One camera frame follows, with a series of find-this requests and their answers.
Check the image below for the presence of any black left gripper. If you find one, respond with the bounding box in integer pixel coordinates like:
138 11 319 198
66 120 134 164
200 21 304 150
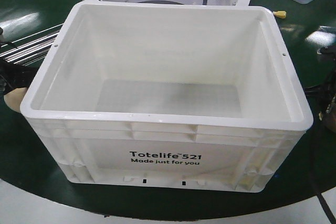
1 58 37 94

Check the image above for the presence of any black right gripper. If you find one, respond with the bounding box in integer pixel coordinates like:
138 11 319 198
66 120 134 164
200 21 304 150
306 45 336 130

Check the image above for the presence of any white plastic tote box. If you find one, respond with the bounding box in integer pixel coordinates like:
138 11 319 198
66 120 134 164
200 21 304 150
20 1 313 193

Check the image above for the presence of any metal rods bundle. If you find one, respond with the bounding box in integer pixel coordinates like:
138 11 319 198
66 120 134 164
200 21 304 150
1 24 63 66

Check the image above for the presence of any small yellow toy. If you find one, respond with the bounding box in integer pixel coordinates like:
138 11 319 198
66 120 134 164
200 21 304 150
272 10 287 19

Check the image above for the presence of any black right cable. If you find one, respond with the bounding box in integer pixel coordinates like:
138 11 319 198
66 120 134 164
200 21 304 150
308 119 336 224

